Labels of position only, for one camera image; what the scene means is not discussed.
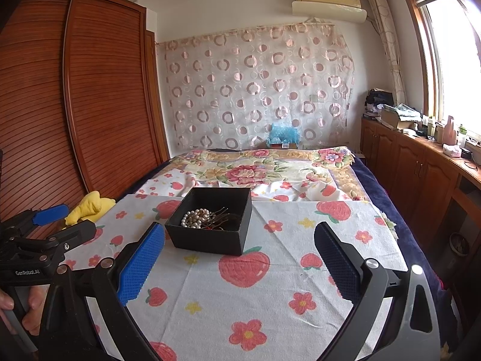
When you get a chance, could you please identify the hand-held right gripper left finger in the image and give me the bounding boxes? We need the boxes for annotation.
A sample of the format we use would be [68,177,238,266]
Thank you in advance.
[38,222,167,361]

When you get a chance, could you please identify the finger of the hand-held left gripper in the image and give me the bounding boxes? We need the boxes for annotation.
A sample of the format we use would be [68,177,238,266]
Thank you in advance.
[0,204,70,239]
[15,220,97,262]

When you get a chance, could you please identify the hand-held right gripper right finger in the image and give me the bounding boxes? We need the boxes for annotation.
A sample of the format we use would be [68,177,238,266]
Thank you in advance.
[314,222,461,361]

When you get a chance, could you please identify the black box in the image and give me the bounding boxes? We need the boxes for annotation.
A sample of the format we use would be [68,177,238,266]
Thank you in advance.
[164,187,253,256]

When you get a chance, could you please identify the pearl necklace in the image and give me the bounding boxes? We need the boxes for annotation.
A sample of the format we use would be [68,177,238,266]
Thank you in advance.
[181,208,211,229]

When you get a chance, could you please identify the person's left hand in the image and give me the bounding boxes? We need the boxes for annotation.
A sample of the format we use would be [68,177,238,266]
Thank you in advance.
[0,285,48,341]

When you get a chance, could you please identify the yellow plush toy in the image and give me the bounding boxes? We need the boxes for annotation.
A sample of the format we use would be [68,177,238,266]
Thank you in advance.
[65,191,116,227]

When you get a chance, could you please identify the dark blue blanket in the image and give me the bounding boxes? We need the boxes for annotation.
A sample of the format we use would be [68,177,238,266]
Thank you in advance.
[353,156,452,290]

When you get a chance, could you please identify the strawberry printed sheet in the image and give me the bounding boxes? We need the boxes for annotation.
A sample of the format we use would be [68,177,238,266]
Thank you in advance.
[56,169,410,361]

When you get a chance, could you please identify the wooden wardrobe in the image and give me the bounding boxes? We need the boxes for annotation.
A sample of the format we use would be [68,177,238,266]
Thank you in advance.
[0,0,170,241]

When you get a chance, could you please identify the round dark bowl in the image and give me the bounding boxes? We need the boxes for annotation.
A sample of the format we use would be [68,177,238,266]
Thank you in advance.
[449,232,470,260]

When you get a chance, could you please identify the wooden cabinet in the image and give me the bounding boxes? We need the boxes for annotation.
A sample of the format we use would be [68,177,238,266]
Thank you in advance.
[360,115,481,309]

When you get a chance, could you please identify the floral blanket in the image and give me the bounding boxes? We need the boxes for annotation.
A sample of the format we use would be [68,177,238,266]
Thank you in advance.
[150,147,372,202]

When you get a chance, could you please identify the blue plastic bag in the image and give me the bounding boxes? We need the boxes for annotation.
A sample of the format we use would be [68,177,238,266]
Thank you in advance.
[268,123,301,149]

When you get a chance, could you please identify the cardboard box of books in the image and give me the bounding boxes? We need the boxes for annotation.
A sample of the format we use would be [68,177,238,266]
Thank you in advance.
[379,103,421,130]

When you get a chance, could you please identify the stack of dark clothes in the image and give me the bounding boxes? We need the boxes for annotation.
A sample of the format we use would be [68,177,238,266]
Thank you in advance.
[364,88,394,121]

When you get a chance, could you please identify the row of small bottles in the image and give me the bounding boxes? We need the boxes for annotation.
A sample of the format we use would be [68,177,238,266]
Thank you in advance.
[421,115,448,138]

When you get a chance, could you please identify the pink bottle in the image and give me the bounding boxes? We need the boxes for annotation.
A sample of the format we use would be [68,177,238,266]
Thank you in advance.
[443,116,458,145]

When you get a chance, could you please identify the window curtain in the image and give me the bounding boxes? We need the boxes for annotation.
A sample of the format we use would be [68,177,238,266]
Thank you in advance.
[365,0,408,106]

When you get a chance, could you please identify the window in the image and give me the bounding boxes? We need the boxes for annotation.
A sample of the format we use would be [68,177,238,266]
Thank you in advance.
[398,0,481,147]

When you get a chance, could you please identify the air conditioner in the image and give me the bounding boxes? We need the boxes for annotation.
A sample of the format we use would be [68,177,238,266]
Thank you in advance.
[292,0,369,23]

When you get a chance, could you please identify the circle print wall curtain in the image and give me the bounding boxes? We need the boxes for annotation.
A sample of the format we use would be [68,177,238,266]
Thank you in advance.
[158,23,356,151]

